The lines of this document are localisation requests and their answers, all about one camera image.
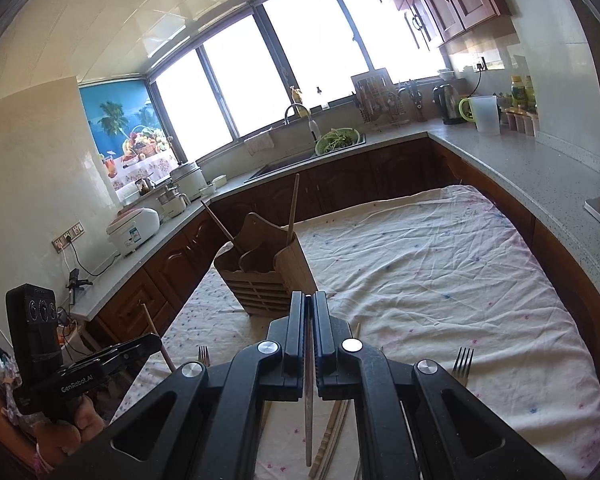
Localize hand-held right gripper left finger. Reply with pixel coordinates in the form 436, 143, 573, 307
45, 290, 308, 480

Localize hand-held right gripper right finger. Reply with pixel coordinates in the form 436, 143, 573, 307
314, 290, 567, 480

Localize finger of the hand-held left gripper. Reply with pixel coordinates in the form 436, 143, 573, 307
111, 332, 164, 369

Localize wooden chopstick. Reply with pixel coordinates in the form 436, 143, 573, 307
286, 174, 301, 242
317, 322, 362, 480
307, 402, 343, 480
139, 304, 177, 374
201, 200, 247, 257

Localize wooden utensil holder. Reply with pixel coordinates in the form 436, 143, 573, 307
214, 212, 319, 317

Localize metal spoon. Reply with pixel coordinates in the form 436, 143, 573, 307
302, 305, 315, 467

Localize person's left hand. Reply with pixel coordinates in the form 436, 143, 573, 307
34, 399, 107, 467

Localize small black tripod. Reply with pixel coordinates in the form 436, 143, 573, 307
65, 268, 94, 307

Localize white rice cooker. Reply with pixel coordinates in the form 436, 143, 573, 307
105, 207, 161, 259

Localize white floral tablecloth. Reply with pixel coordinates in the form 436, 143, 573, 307
109, 185, 600, 480

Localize small white steamer pot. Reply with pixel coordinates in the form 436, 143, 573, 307
157, 185, 191, 219

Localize small white bowls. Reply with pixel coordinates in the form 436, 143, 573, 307
199, 174, 229, 196

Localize steel kitchen sink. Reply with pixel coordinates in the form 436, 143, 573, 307
243, 132, 369, 184

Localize white electric cooking pot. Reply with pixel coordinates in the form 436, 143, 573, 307
169, 160, 204, 201

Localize green colander with vegetables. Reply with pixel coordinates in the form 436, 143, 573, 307
313, 128, 361, 156

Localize white dish cloth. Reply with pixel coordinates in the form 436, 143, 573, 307
243, 130, 276, 156

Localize chrome sink faucet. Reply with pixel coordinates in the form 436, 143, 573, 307
283, 103, 322, 142

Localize knife and scissors holder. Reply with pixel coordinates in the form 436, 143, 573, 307
406, 79, 429, 124

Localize wooden cutting board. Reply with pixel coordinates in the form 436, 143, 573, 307
350, 67, 392, 111

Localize black electric kettle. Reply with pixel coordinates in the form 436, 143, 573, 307
432, 83, 469, 126

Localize kitchen window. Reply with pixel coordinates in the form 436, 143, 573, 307
147, 0, 462, 162

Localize row of spice jars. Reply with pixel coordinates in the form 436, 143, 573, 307
502, 107, 540, 137

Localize black power cable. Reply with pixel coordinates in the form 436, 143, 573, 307
61, 247, 127, 279

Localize tropical fruit wall poster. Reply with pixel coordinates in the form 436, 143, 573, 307
79, 79, 182, 197

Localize wire utensil rack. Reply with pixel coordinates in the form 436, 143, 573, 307
360, 80, 407, 132

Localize clear jug green handle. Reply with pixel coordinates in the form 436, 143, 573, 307
458, 94, 502, 136

